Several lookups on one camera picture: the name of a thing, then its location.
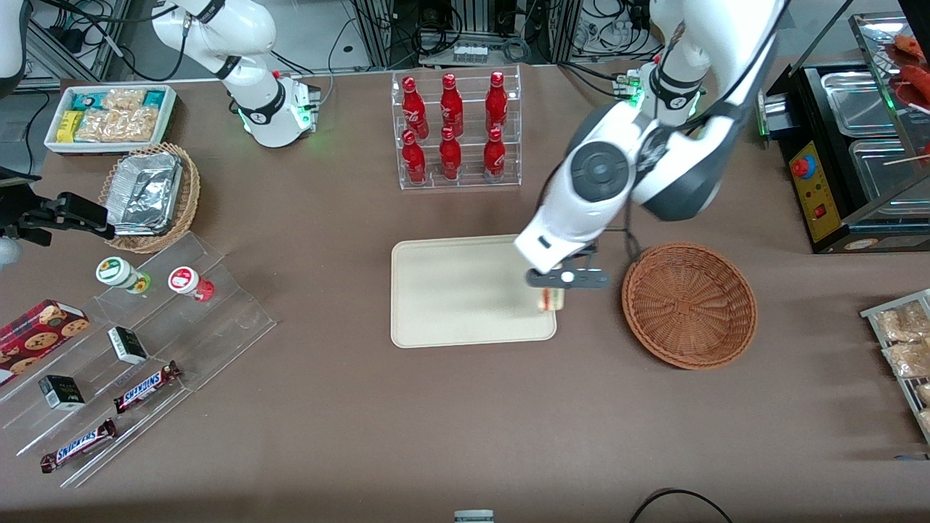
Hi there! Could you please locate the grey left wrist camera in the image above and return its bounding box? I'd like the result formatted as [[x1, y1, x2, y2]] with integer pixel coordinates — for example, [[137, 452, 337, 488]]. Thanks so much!
[[526, 268, 611, 290]]

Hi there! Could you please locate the red cola bottle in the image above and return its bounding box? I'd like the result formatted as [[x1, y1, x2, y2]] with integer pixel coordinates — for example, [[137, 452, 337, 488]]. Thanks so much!
[[401, 76, 430, 139], [483, 126, 507, 181], [439, 127, 463, 182], [401, 130, 428, 185], [440, 73, 465, 138], [485, 70, 509, 134]]

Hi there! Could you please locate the oval wicker basket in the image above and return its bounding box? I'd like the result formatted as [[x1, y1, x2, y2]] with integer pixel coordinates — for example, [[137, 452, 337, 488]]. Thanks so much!
[[98, 142, 201, 255]]

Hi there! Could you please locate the clear bag of nuts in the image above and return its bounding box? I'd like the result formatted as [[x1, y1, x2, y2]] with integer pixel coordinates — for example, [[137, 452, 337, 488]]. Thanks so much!
[[75, 108, 160, 145], [102, 88, 147, 112]]

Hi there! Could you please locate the black yellow food warmer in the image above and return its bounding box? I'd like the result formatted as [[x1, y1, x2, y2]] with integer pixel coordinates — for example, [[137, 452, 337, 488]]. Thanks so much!
[[759, 11, 930, 255]]

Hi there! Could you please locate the small black box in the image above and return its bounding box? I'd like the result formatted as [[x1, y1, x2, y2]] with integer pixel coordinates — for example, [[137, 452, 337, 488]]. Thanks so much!
[[108, 326, 150, 365], [39, 375, 86, 413]]

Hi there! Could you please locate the clear acrylic stepped display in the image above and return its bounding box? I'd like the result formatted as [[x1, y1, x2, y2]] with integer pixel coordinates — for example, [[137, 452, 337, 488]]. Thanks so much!
[[0, 231, 278, 489]]

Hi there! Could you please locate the metal equipment frame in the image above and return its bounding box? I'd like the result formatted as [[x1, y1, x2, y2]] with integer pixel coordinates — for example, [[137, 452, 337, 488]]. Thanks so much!
[[347, 0, 583, 70]]

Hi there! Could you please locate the red cookie box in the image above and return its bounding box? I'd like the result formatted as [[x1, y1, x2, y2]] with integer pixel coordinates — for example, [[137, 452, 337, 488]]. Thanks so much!
[[0, 299, 92, 386]]

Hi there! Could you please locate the aluminium foil tray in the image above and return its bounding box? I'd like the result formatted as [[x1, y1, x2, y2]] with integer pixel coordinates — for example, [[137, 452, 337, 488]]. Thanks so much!
[[107, 152, 183, 238]]

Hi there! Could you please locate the black floor cable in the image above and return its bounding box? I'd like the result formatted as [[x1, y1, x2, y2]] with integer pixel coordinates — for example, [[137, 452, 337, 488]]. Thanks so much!
[[628, 488, 735, 523]]

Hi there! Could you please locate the red sausage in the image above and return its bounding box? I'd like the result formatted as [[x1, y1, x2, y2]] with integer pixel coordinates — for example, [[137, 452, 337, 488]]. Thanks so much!
[[892, 33, 930, 104]]

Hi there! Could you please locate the tray of packaged snacks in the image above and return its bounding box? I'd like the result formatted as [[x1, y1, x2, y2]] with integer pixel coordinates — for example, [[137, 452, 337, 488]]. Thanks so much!
[[861, 289, 930, 445]]

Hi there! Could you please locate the round brown wicker basket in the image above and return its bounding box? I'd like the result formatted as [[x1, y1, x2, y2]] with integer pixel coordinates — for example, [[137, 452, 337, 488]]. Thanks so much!
[[622, 242, 758, 370]]

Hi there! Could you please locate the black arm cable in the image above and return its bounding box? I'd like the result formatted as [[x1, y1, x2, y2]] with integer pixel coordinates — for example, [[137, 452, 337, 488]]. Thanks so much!
[[620, 198, 644, 267]]

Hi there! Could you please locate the steel warmer pan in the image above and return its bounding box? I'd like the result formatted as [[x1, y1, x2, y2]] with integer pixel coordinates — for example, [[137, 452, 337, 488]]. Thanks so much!
[[849, 138, 930, 220], [820, 70, 899, 138]]

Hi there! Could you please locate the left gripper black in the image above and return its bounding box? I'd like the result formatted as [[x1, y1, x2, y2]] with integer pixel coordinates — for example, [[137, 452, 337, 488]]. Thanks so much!
[[559, 243, 599, 272]]

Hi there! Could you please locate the white plastic snack bin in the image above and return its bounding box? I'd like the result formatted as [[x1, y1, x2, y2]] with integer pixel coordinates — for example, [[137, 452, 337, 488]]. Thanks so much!
[[44, 84, 178, 156]]

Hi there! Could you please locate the yellow snack packet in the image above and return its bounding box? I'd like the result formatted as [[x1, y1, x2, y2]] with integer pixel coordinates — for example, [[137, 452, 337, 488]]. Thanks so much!
[[56, 110, 85, 145]]

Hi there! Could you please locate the cream plastic tray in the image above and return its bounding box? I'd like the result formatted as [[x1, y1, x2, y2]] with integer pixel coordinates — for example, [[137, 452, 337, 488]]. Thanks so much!
[[391, 235, 558, 349]]

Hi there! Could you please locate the red white lidded cup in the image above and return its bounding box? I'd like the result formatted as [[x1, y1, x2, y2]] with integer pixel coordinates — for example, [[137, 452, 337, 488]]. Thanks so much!
[[168, 266, 215, 303]]

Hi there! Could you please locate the green white lidded cup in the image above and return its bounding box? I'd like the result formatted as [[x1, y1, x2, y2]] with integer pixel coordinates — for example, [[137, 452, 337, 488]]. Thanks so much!
[[96, 256, 152, 295]]

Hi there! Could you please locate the clear acrylic bottle rack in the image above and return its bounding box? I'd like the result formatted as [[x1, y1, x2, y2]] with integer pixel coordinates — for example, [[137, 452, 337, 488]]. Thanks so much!
[[391, 65, 522, 191]]

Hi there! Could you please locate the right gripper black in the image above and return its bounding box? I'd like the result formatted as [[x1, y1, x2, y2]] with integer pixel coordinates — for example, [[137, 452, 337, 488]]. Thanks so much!
[[0, 169, 116, 246]]

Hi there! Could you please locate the snickers chocolate bar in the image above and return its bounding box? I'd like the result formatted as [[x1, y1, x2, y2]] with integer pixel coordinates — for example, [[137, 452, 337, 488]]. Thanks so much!
[[113, 360, 183, 415], [40, 418, 118, 474]]

